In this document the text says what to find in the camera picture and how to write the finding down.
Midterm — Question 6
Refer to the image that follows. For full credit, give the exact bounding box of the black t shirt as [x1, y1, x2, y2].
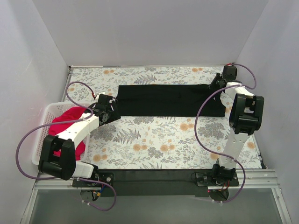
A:
[117, 84, 213, 117]

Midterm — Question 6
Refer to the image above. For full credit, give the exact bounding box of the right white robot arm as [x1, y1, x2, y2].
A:
[209, 63, 264, 186]

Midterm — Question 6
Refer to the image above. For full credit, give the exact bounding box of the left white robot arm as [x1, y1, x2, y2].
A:
[38, 94, 121, 187]

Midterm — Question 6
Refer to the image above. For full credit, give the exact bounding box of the floral table cloth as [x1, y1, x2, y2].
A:
[66, 66, 262, 170]

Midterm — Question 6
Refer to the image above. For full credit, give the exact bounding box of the red t shirt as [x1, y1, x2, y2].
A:
[51, 107, 89, 161]

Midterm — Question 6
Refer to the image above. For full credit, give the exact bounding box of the white plastic laundry basket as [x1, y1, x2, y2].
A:
[31, 102, 90, 165]

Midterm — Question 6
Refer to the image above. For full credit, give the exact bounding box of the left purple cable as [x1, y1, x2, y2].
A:
[18, 81, 117, 211]

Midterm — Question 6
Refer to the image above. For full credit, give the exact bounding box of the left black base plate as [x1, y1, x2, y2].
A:
[71, 171, 115, 201]

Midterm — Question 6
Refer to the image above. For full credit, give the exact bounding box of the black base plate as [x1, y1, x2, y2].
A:
[71, 171, 115, 201]
[190, 170, 240, 202]

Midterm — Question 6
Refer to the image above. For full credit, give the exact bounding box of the aluminium frame rail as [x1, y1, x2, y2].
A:
[33, 169, 280, 190]

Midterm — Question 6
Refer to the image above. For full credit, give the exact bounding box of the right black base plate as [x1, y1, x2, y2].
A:
[190, 170, 240, 202]

